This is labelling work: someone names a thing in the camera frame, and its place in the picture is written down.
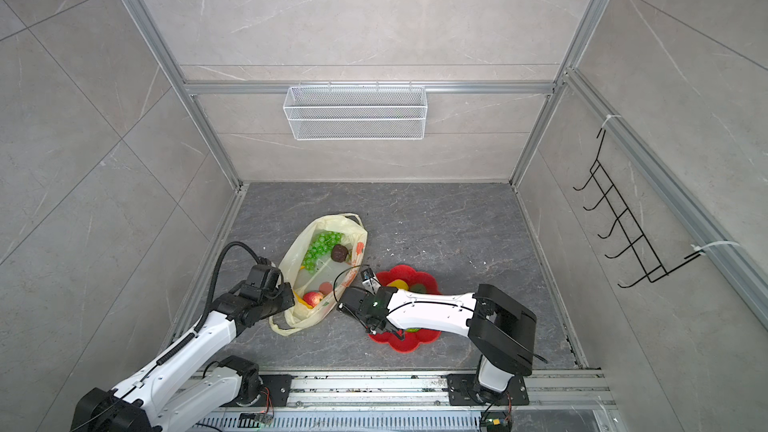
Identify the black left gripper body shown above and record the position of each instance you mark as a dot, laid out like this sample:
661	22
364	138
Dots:
281	300

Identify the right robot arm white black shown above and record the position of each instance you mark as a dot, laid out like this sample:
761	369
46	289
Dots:
499	327

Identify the black wire hook rack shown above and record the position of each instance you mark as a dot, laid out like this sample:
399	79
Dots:
626	225

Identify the red yellow fake apple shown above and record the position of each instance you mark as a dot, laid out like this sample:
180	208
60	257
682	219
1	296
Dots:
313	298

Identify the yellow fake lemon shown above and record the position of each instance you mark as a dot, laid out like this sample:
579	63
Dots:
399	284

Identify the cream plastic bag orange prints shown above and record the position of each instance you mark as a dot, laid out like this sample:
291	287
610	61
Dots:
330	278

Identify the yellow fake banana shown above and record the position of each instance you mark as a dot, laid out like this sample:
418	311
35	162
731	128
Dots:
301	301

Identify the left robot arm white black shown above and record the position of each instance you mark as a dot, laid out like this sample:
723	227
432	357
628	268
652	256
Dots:
180	360

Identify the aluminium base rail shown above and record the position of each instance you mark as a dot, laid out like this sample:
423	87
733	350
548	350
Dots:
425	390

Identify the white wire mesh basket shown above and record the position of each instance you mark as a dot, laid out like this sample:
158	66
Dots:
360	112

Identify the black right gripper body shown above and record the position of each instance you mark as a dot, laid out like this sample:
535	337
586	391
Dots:
367	326

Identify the white zip tie upper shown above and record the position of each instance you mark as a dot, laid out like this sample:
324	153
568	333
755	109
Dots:
608	118

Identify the round dark brown fake fruit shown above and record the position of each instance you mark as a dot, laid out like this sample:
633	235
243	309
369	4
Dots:
339	253

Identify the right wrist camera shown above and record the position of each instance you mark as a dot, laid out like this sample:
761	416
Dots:
369	280

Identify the dark green fake avocado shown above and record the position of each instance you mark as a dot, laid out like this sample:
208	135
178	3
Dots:
418	288

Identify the white zip tie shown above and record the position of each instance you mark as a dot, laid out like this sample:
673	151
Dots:
702	249
608	118

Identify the green fake grape bunch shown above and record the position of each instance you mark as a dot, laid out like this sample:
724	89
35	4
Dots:
321	245

